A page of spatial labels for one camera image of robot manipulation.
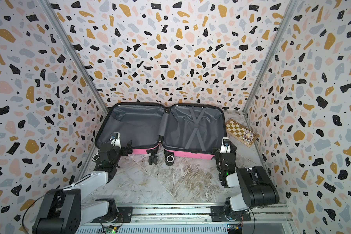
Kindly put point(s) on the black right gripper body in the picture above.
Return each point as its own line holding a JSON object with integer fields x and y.
{"x": 222, "y": 159}

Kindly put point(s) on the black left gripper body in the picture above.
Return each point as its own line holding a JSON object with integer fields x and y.
{"x": 123, "y": 152}

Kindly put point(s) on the pink hard-shell kids suitcase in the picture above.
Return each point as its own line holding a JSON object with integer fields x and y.
{"x": 183, "y": 130}

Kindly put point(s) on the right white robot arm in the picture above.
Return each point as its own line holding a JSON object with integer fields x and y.
{"x": 256, "y": 188}

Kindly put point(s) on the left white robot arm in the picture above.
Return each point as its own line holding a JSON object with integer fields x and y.
{"x": 62, "y": 210}

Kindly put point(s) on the wooden chess board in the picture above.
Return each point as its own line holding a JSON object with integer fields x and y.
{"x": 236, "y": 130}

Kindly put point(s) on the small card box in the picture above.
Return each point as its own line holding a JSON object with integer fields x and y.
{"x": 248, "y": 136}

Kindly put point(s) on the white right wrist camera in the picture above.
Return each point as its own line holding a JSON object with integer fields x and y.
{"x": 225, "y": 146}

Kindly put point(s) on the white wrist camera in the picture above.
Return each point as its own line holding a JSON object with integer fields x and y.
{"x": 115, "y": 139}
{"x": 225, "y": 146}

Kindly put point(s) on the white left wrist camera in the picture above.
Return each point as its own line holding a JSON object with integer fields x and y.
{"x": 115, "y": 139}

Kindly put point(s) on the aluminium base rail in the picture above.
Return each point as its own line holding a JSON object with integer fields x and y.
{"x": 192, "y": 218}

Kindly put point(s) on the left aluminium corner post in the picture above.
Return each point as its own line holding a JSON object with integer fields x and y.
{"x": 51, "y": 15}

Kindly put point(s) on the aluminium corner post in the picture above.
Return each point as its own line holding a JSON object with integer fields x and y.
{"x": 51, "y": 15}
{"x": 272, "y": 50}

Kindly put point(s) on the right aluminium corner post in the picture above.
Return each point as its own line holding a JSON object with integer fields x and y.
{"x": 272, "y": 50}

